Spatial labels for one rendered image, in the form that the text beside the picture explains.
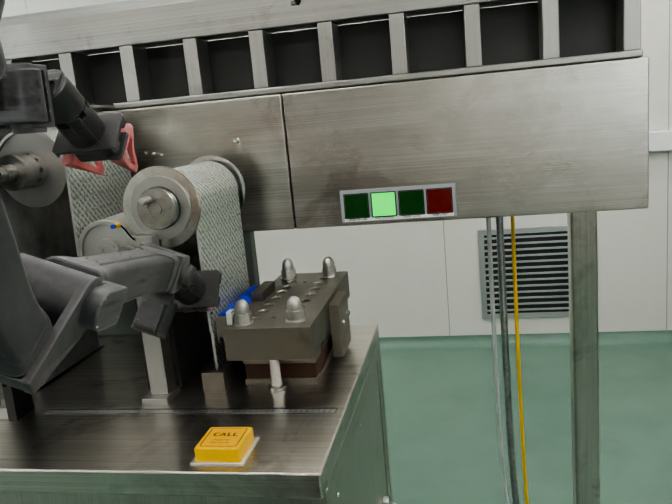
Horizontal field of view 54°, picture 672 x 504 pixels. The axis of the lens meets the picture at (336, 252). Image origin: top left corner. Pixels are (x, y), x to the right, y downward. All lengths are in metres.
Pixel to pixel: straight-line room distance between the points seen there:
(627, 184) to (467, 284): 2.50
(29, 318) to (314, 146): 0.98
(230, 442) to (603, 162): 0.92
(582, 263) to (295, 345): 0.77
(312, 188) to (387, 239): 2.40
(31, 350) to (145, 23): 1.10
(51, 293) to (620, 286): 3.57
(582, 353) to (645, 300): 2.34
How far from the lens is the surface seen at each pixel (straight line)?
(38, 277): 0.66
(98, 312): 0.65
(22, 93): 0.93
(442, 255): 3.86
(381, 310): 3.97
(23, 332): 0.59
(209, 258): 1.26
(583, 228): 1.65
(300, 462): 1.01
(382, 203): 1.45
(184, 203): 1.21
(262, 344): 1.19
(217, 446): 1.03
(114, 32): 1.64
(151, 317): 1.07
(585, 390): 1.77
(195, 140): 1.55
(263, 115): 1.50
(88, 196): 1.37
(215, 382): 1.27
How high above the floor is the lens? 1.38
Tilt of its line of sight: 12 degrees down
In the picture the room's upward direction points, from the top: 5 degrees counter-clockwise
